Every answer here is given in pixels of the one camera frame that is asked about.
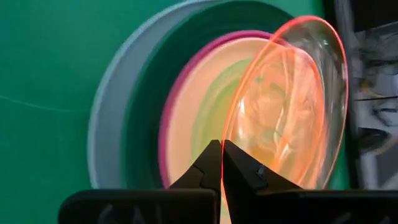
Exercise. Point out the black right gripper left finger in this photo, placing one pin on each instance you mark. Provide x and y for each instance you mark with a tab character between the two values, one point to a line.
155	207

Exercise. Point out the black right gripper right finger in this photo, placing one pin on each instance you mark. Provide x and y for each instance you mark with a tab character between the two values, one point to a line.
295	207

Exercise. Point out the pink plastic plate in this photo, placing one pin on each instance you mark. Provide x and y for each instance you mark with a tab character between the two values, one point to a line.
180	130

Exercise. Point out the dark green plastic plate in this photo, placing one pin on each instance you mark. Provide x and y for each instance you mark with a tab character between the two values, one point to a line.
146	109

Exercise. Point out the translucent orange plastic plate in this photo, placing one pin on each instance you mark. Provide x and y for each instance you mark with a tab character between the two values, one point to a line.
280	109

